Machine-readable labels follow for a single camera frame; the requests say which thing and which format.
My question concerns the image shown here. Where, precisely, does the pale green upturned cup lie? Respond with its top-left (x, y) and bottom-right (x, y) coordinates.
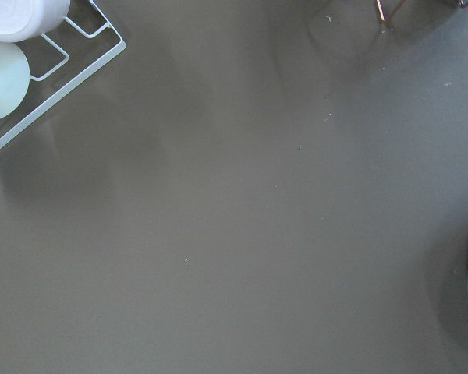
top-left (0, 42), bottom-right (30, 119)

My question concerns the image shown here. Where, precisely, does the white upturned cup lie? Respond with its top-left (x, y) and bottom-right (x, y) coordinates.
top-left (0, 0), bottom-right (71, 43)

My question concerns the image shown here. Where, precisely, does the copper wire bottle rack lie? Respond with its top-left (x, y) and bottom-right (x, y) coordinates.
top-left (374, 0), bottom-right (468, 24)

